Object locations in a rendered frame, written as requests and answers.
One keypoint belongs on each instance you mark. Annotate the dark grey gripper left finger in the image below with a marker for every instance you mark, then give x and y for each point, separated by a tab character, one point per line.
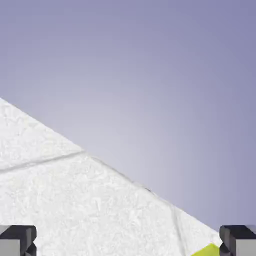
20	236

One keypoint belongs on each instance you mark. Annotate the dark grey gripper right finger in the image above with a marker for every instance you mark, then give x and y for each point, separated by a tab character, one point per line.
238	238

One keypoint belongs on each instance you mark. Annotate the large yellow-green box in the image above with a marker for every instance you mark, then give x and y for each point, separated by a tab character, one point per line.
210	251

